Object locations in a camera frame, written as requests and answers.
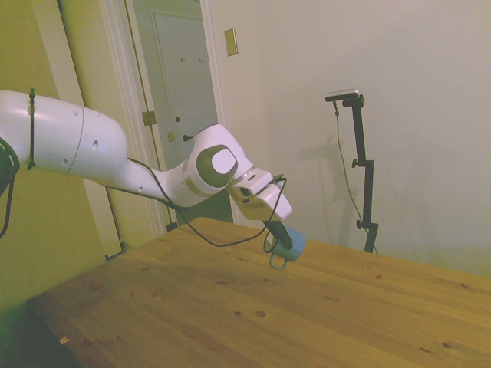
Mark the black camera stand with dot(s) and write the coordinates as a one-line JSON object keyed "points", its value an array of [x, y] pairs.
{"points": [[368, 184]]}

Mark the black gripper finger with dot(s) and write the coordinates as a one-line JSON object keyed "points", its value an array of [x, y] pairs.
{"points": [[282, 234]]}

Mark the open cream door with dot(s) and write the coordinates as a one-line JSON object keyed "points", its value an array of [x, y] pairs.
{"points": [[99, 57]]}

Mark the light blue enamel mug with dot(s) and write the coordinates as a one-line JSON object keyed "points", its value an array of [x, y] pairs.
{"points": [[297, 247]]}

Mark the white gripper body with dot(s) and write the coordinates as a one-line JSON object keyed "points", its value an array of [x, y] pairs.
{"points": [[272, 205]]}

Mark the closed white door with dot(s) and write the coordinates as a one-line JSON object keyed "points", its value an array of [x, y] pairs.
{"points": [[192, 96]]}

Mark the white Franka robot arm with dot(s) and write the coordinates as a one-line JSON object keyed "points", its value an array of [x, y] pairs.
{"points": [[76, 138]]}

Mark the brass light switch plate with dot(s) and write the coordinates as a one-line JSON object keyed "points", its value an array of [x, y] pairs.
{"points": [[230, 42]]}

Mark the brass door hinge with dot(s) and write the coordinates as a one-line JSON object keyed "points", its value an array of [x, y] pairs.
{"points": [[149, 118]]}

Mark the grey stereo camera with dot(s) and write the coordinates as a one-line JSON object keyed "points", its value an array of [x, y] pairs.
{"points": [[342, 94]]}

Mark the brass strike plate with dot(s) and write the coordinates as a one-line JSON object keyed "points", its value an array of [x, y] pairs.
{"points": [[171, 136]]}

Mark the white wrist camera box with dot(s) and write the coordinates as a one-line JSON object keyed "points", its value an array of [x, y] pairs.
{"points": [[255, 182]]}

